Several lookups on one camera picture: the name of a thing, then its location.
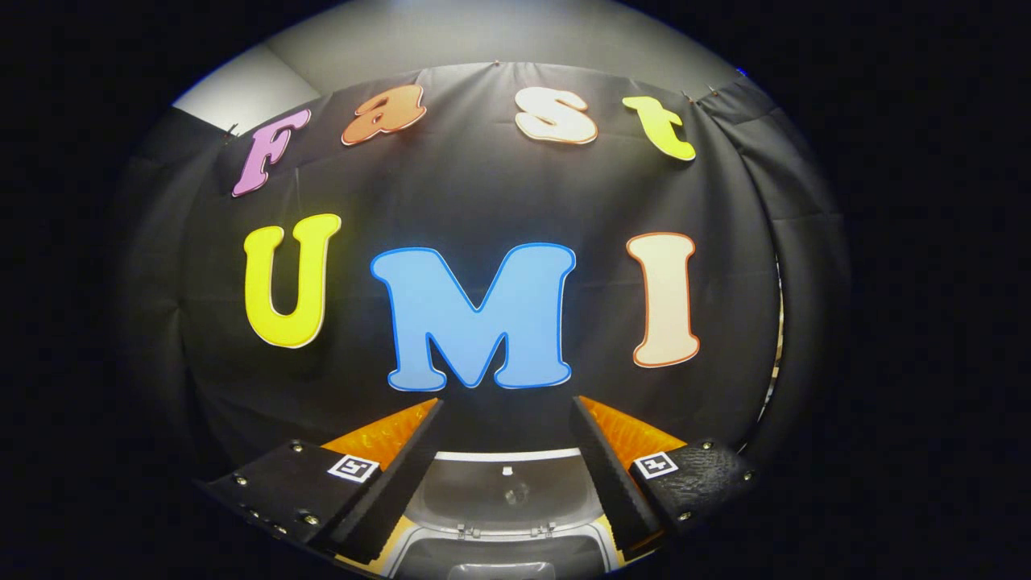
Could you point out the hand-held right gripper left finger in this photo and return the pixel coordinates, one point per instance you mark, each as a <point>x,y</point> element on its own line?
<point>387,491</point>

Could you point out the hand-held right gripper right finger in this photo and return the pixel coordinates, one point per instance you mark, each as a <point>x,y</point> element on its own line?
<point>612,483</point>

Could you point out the white desktop garbage bin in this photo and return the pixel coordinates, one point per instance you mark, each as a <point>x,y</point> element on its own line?
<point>467,499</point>

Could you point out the black backdrop cloth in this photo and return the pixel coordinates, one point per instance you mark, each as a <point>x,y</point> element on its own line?
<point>604,201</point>

